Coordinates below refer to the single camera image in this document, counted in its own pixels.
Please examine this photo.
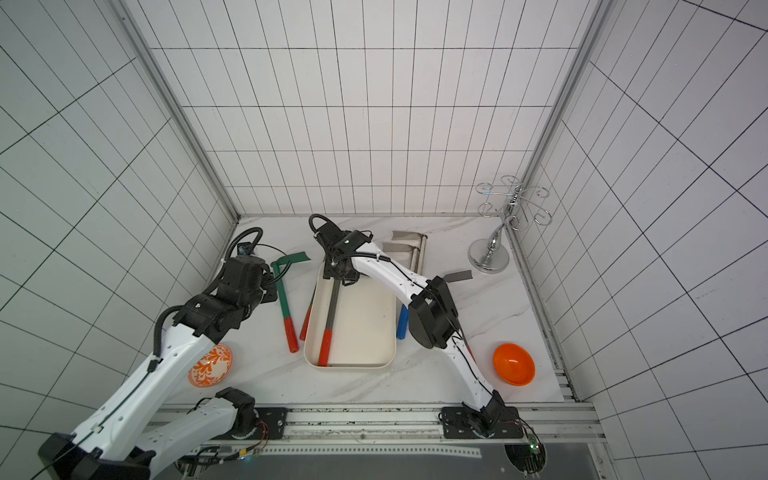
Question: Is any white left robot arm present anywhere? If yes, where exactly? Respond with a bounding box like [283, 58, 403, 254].
[38, 227, 278, 479]

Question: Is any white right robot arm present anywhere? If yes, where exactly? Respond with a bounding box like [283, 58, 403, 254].
[308, 214, 526, 438]

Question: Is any green hoe outer left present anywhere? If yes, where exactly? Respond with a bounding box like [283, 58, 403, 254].
[271, 251, 310, 353]

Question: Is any green hoe beside box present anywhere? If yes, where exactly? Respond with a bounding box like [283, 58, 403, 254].
[299, 285, 317, 341]

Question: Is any cream plastic storage box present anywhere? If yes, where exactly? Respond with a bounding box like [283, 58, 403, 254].
[304, 267, 398, 371]

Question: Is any orange patterned white bowl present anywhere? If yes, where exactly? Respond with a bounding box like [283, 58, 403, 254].
[187, 344, 234, 388]

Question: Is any chrome cup rack stand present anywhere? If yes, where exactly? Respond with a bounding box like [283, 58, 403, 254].
[468, 175, 553, 274]

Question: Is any orange plastic bowl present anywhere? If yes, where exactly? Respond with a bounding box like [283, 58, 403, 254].
[493, 343, 536, 387]

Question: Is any chrome hoe blue handle right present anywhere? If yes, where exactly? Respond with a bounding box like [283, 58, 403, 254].
[391, 231, 428, 275]

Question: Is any chrome hoe blue handle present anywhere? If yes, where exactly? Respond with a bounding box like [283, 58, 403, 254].
[391, 231, 428, 275]
[381, 242, 417, 341]

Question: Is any chrome hoe blue handle left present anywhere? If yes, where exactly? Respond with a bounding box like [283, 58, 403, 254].
[381, 242, 417, 341]

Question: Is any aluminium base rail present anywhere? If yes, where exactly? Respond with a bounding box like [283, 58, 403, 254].
[190, 403, 606, 459]

